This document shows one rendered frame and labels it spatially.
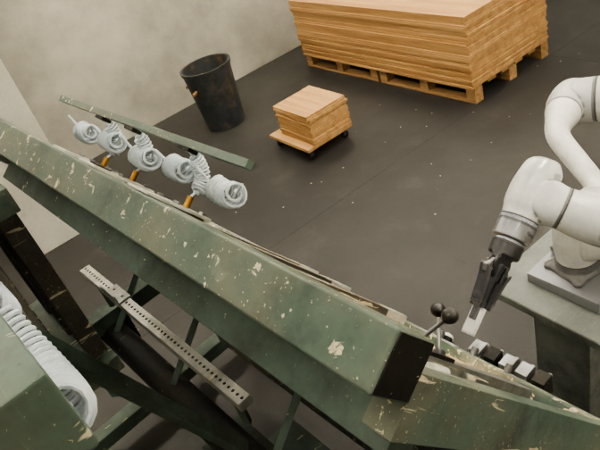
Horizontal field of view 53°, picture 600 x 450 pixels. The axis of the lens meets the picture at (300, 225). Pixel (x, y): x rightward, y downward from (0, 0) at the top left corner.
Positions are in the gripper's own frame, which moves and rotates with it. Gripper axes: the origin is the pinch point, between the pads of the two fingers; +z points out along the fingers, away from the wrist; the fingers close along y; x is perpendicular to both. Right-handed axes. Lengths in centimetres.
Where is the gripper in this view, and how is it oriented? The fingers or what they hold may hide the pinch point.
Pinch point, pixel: (473, 320)
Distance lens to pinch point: 148.9
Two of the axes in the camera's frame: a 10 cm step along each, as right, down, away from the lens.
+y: 6.3, 3.1, 7.1
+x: -6.5, -2.8, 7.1
